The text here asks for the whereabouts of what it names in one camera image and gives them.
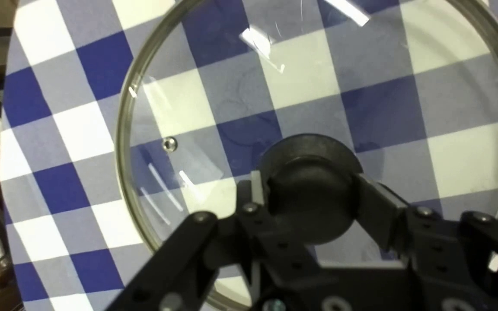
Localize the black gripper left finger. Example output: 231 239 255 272
105 179 262 311

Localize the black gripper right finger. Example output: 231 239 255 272
355 174 498 311

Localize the glass lid with black knob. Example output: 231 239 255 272
113 0 498 311

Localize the blue white checkered tablecloth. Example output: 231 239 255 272
0 0 498 311

